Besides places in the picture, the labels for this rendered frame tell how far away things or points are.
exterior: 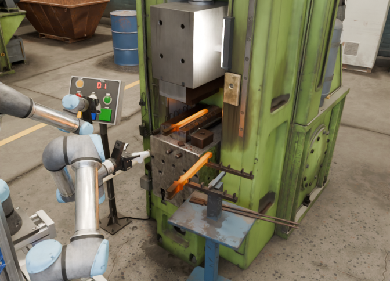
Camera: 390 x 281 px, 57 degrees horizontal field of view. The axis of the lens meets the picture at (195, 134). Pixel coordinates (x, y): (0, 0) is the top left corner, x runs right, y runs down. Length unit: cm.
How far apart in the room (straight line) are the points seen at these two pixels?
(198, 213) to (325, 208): 158
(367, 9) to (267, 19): 521
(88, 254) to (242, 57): 119
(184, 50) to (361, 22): 532
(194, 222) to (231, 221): 20
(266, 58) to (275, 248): 150
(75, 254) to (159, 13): 126
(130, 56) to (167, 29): 473
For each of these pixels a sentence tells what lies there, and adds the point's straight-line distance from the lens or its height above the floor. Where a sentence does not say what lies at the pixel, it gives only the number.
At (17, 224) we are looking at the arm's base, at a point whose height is 84.
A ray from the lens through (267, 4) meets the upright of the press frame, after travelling 181.
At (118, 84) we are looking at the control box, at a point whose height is 118.
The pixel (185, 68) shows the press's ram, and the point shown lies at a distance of 195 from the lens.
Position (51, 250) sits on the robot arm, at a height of 105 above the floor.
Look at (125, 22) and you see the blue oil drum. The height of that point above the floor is 77.
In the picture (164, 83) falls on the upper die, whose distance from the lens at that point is 209.
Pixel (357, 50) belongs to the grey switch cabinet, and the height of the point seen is 38.
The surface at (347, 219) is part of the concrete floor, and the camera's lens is 325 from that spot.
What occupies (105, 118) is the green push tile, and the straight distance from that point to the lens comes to 231.
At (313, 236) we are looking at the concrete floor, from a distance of 300.
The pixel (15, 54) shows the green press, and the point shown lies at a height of 20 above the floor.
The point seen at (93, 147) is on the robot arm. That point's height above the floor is 126.
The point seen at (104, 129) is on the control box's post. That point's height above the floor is 84.
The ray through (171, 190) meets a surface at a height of 96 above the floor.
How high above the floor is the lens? 195
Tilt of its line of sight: 28 degrees down
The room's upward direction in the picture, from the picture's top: 1 degrees clockwise
